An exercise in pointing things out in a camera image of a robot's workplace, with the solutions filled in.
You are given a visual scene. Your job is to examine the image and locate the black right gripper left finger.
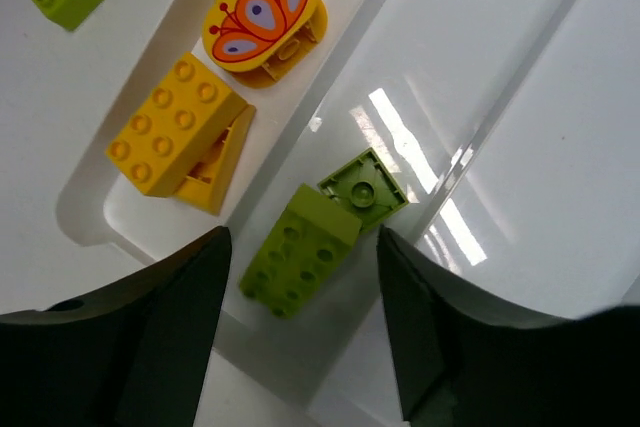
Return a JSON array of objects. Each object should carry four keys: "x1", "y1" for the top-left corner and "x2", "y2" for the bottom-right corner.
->
[{"x1": 1, "y1": 226, "x2": 232, "y2": 426}]

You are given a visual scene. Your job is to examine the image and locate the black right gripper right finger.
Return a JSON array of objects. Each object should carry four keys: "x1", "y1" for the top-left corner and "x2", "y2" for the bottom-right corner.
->
[{"x1": 377, "y1": 227, "x2": 639, "y2": 426}]

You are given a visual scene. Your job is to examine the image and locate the yellow sloped printed lego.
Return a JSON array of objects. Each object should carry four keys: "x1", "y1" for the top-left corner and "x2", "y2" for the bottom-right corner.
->
[{"x1": 174, "y1": 105, "x2": 256, "y2": 215}]

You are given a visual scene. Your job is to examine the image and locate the green 2x4 lego brick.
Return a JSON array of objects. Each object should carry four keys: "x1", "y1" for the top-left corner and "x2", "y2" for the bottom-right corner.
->
[{"x1": 239, "y1": 184, "x2": 362, "y2": 319}]

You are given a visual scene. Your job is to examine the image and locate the green 2x2 lego upturned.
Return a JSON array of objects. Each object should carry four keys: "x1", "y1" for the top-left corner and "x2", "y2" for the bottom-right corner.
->
[{"x1": 317, "y1": 148, "x2": 409, "y2": 234}]

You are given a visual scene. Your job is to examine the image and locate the yellow 2x4 lego brick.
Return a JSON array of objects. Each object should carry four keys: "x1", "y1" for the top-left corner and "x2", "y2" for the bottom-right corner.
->
[{"x1": 106, "y1": 52, "x2": 248, "y2": 197}]

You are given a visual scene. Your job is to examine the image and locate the yellow round butterfly lego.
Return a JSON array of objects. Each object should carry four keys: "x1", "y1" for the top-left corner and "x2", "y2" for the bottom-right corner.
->
[{"x1": 201, "y1": 0, "x2": 328, "y2": 89}]

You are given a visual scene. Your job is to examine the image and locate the white three-compartment tray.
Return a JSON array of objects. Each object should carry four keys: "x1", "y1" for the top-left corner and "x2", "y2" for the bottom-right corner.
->
[{"x1": 54, "y1": 0, "x2": 640, "y2": 427}]

